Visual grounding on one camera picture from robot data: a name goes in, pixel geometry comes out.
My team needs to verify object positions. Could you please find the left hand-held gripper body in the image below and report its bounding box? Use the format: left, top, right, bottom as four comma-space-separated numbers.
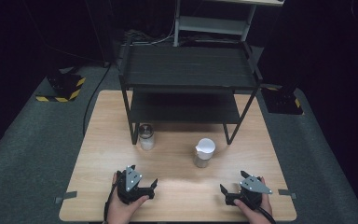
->
117, 165, 156, 205

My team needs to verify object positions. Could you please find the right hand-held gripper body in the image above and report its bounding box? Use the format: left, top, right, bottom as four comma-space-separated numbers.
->
225, 175, 273, 210

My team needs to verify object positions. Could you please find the glass jar with clear lid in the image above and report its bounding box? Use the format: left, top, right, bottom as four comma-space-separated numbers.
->
138, 123, 156, 151

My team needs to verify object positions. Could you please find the black two-tier shelf rack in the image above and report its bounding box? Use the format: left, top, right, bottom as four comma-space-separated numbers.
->
118, 39, 264, 146

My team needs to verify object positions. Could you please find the person's left hand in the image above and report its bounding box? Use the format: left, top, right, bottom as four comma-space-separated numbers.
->
106, 172, 150, 224

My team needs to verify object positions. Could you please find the person's right hand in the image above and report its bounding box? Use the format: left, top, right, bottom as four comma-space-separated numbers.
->
233, 176, 274, 224

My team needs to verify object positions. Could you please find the grey tape strip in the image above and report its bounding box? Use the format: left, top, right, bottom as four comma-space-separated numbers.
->
277, 189, 298, 200
54, 190, 78, 204

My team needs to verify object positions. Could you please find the black stand with striped base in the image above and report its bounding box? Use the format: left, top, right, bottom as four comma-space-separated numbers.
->
260, 85, 305, 116
34, 72, 87, 104

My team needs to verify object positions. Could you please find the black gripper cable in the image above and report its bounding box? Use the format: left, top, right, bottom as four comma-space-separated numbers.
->
256, 206, 277, 224
103, 181, 119, 224

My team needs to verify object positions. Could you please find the white floor cable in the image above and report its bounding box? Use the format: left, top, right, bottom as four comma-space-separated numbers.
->
150, 18, 177, 47

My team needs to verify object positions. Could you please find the white metal frame stand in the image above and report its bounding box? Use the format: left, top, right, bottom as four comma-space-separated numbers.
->
172, 0, 286, 48

